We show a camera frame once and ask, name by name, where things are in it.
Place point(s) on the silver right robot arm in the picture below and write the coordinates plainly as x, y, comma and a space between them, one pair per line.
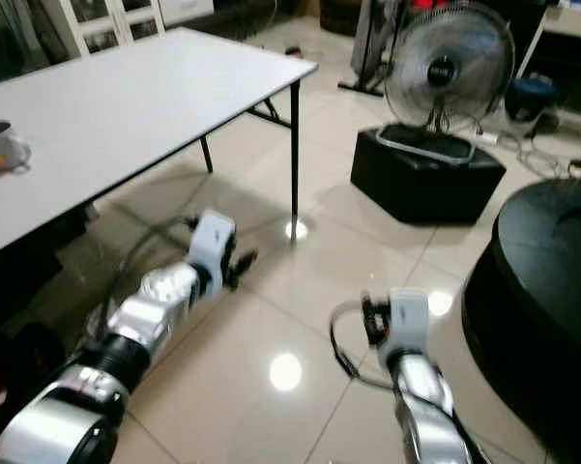
430, 411

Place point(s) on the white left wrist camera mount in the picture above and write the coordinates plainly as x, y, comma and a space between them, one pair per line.
215, 240

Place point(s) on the black folded stand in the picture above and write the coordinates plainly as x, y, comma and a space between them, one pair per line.
369, 48

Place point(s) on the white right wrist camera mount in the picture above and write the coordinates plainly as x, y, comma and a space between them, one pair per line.
409, 319

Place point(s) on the white table with black legs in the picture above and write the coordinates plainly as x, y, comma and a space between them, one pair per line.
135, 116

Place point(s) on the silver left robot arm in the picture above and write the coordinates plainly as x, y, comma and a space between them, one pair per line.
106, 377

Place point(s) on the white printed mug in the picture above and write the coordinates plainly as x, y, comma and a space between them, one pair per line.
2, 147

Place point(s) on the blue round bucket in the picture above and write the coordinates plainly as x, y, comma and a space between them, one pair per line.
532, 97

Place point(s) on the white glass door cabinet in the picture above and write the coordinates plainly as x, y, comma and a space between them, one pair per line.
106, 21

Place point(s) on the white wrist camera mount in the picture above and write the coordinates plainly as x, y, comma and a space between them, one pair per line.
409, 319
215, 240

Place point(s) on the black round stool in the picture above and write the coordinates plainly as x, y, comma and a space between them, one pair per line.
541, 300

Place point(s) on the black box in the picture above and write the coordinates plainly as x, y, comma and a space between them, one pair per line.
425, 188

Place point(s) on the white desk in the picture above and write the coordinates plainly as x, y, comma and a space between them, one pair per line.
570, 24

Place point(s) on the grey floor fan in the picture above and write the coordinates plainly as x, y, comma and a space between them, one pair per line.
450, 70

